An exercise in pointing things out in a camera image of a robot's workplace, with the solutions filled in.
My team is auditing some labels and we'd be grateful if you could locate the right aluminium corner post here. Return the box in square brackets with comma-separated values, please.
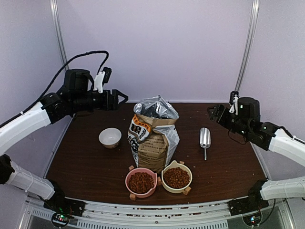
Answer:
[235, 0, 260, 92]

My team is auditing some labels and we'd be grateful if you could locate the right circuit board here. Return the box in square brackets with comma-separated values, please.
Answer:
[243, 214, 262, 227]

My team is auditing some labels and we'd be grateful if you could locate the wooden bowl stand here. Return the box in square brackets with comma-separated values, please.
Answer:
[130, 161, 191, 200]

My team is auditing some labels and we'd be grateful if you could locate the brown kibble in cream bowl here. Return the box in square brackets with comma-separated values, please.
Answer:
[163, 167, 190, 189]

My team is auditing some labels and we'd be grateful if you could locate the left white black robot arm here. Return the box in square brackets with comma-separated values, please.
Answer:
[0, 67, 128, 212]

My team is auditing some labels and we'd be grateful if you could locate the silver metal scoop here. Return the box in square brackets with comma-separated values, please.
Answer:
[199, 127, 211, 161]

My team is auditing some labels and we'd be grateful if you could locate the aluminium corner post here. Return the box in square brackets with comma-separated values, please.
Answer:
[235, 0, 260, 92]
[50, 0, 67, 64]

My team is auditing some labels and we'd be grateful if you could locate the brown pet food bag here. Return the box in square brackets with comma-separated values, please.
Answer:
[127, 96, 180, 174]

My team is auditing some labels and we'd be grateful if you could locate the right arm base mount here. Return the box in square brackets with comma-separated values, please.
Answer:
[228, 179, 269, 216]

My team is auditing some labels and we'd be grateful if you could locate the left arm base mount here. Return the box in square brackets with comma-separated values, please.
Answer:
[40, 180, 85, 217]

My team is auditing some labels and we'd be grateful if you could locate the left aluminium corner post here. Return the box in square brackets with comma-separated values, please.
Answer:
[50, 0, 67, 64]

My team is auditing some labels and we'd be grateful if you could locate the circuit board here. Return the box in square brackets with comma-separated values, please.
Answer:
[243, 214, 262, 227]
[51, 213, 72, 228]

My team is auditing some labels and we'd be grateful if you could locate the front aluminium rail frame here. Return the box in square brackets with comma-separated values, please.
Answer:
[18, 186, 295, 229]

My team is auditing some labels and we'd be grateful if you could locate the brown kibble in pink bowl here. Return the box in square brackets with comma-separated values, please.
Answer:
[128, 172, 154, 194]

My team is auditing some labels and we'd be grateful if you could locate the white ceramic bowl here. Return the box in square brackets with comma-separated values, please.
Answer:
[98, 127, 122, 149]

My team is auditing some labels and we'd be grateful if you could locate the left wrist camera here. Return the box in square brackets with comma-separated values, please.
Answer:
[93, 67, 112, 94]

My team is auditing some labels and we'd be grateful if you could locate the left circuit board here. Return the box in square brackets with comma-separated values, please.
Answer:
[51, 213, 72, 228]

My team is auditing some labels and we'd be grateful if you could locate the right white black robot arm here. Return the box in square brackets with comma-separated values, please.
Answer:
[207, 91, 305, 211]

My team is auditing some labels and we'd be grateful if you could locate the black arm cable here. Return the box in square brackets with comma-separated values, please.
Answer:
[0, 50, 110, 127]
[269, 199, 276, 222]

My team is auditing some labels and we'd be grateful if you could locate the cream cat-ear pet bowl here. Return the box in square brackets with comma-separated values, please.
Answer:
[161, 160, 193, 194]

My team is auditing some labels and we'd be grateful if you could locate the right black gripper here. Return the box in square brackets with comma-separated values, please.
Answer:
[207, 104, 250, 139]

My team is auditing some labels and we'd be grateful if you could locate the pink pet bowl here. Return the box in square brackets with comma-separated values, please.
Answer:
[125, 167, 158, 198]

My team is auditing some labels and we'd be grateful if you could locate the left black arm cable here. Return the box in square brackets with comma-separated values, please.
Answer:
[0, 50, 110, 127]

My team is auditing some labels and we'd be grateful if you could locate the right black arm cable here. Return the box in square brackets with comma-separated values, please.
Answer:
[269, 199, 276, 222]

